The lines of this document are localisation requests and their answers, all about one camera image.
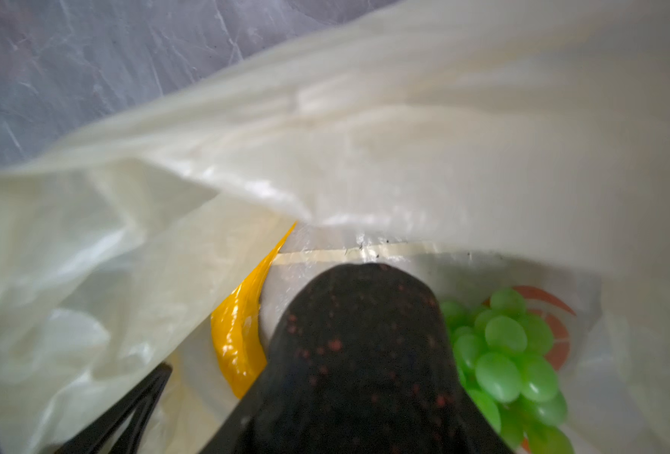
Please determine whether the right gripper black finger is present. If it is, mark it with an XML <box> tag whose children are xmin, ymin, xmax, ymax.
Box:
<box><xmin>55</xmin><ymin>363</ymin><xmax>172</xmax><ymax>454</ymax></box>

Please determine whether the dark brown avocado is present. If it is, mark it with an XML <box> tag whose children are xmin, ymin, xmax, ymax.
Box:
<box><xmin>206</xmin><ymin>263</ymin><xmax>508</xmax><ymax>453</ymax></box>

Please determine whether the cream plastic bag orange print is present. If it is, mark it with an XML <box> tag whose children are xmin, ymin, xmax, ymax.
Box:
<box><xmin>0</xmin><ymin>1</ymin><xmax>670</xmax><ymax>453</ymax></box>

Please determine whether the yellow banana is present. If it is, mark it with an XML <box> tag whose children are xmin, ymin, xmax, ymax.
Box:
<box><xmin>210</xmin><ymin>226</ymin><xmax>295</xmax><ymax>398</ymax></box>

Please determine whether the green grapes bunch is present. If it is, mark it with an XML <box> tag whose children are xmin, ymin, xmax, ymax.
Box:
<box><xmin>440</xmin><ymin>286</ymin><xmax>574</xmax><ymax>453</ymax></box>

